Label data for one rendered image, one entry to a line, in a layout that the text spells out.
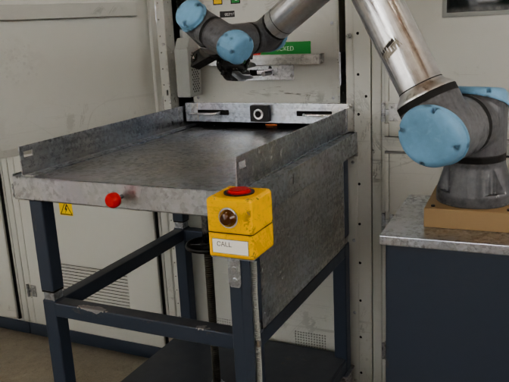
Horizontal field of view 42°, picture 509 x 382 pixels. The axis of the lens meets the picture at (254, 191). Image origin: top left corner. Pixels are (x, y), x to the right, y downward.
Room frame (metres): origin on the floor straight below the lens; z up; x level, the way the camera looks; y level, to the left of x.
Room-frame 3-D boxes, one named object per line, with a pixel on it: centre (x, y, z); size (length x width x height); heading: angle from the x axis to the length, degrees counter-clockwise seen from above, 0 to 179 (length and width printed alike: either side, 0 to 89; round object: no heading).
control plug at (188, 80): (2.03, 0.18, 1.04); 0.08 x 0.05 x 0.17; 154
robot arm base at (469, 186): (1.30, -0.45, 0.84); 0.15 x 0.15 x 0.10
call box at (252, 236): (1.02, 0.02, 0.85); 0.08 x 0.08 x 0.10; 64
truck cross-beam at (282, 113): (2.02, -0.05, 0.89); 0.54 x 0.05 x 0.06; 64
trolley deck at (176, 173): (1.66, 0.13, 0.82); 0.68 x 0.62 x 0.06; 154
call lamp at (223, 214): (0.98, 0.05, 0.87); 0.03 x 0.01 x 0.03; 64
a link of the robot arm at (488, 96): (1.29, -0.44, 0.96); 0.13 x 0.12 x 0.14; 137
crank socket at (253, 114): (1.98, -0.03, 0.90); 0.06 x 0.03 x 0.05; 64
